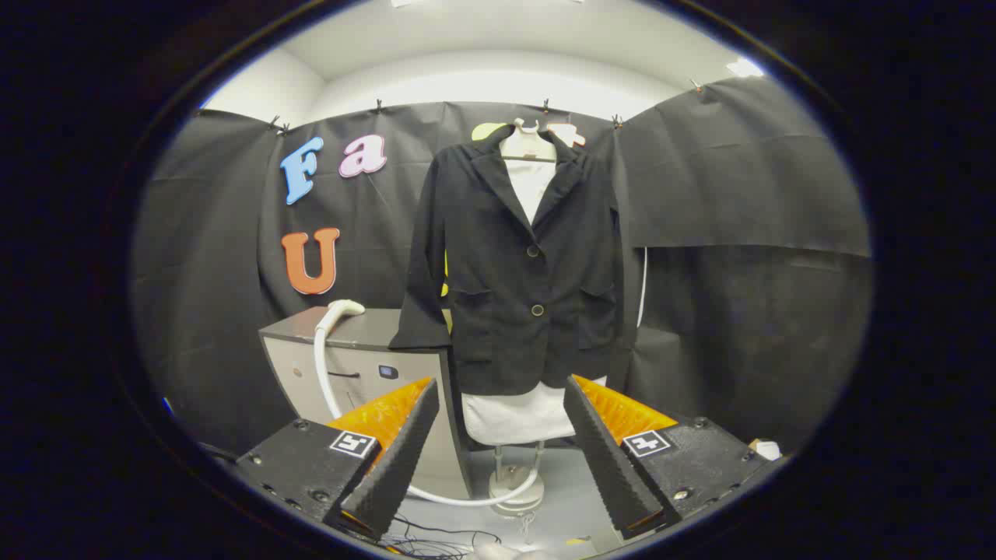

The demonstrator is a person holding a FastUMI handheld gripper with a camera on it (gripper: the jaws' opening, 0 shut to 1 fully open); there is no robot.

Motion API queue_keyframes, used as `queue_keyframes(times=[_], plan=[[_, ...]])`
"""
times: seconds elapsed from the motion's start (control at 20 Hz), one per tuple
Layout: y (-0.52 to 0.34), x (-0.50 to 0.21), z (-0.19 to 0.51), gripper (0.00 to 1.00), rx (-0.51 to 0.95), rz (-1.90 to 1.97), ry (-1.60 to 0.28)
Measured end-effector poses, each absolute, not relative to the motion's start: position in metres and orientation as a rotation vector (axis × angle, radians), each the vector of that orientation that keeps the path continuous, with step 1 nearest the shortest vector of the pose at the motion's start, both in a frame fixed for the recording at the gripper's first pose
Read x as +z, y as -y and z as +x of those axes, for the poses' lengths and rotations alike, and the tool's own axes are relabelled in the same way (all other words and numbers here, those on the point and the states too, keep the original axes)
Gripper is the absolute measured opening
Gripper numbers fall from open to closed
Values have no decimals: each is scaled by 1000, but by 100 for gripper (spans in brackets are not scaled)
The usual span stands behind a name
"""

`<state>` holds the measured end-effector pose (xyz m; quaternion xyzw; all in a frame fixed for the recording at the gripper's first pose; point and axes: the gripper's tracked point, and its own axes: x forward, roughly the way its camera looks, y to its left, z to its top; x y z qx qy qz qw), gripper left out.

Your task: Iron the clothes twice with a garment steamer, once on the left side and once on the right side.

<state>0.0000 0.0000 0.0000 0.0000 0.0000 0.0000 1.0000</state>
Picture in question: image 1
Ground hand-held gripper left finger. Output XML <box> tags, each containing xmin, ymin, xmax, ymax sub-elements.
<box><xmin>235</xmin><ymin>377</ymin><xmax>440</xmax><ymax>541</ymax></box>

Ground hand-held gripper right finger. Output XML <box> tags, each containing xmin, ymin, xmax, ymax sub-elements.
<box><xmin>563</xmin><ymin>374</ymin><xmax>783</xmax><ymax>541</ymax></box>

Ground white shirt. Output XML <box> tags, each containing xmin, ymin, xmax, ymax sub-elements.
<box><xmin>461</xmin><ymin>158</ymin><xmax>608</xmax><ymax>447</ymax></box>

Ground white garment steamer with hose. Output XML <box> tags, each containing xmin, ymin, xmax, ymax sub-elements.
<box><xmin>313</xmin><ymin>299</ymin><xmax>543</xmax><ymax>508</ymax></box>

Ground black jacket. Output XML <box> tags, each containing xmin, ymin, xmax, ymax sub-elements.
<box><xmin>388</xmin><ymin>124</ymin><xmax>626</xmax><ymax>396</ymax></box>

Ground cream clothes hanger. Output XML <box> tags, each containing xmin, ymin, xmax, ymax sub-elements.
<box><xmin>498</xmin><ymin>118</ymin><xmax>559</xmax><ymax>164</ymax></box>

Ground grey cabinet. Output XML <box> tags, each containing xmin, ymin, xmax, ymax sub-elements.
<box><xmin>258</xmin><ymin>306</ymin><xmax>473</xmax><ymax>499</ymax></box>

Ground white hanger stand base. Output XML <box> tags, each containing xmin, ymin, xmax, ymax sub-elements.
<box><xmin>489</xmin><ymin>442</ymin><xmax>547</xmax><ymax>519</ymax></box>

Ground black backdrop cloth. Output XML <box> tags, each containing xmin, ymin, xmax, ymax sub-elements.
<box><xmin>131</xmin><ymin>75</ymin><xmax>872</xmax><ymax>467</ymax></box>

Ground black floor cables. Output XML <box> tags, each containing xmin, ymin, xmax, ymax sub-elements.
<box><xmin>381</xmin><ymin>513</ymin><xmax>503</xmax><ymax>559</ymax></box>

